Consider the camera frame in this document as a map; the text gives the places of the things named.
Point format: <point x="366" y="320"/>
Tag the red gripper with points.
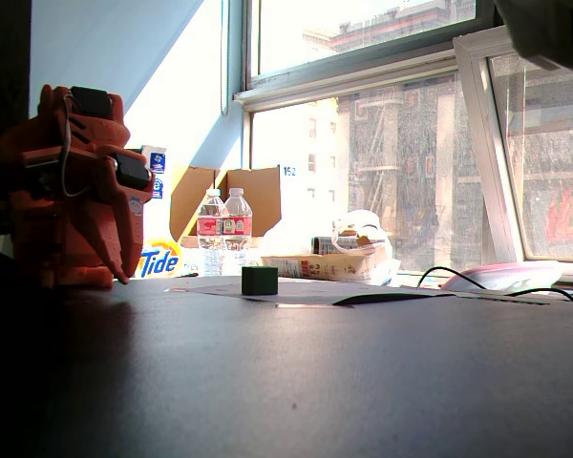
<point x="120" y="217"/>

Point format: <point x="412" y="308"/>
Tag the red robot arm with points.
<point x="48" y="214"/>

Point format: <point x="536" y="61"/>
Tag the white numbered grid paper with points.
<point x="229" y="290"/>

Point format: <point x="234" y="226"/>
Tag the clear water bottle red label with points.
<point x="211" y="224"/>
<point x="238" y="224"/>

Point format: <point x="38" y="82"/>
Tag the white Tide cardboard box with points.
<point x="262" y="195"/>

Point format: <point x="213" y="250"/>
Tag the printed cardboard food box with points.
<point x="324" y="267"/>

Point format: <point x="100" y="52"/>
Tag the clear plastic bag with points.
<point x="367" y="224"/>

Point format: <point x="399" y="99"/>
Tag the building outside window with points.
<point x="410" y="167"/>

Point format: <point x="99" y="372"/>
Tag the white window frame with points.
<point x="487" y="143"/>

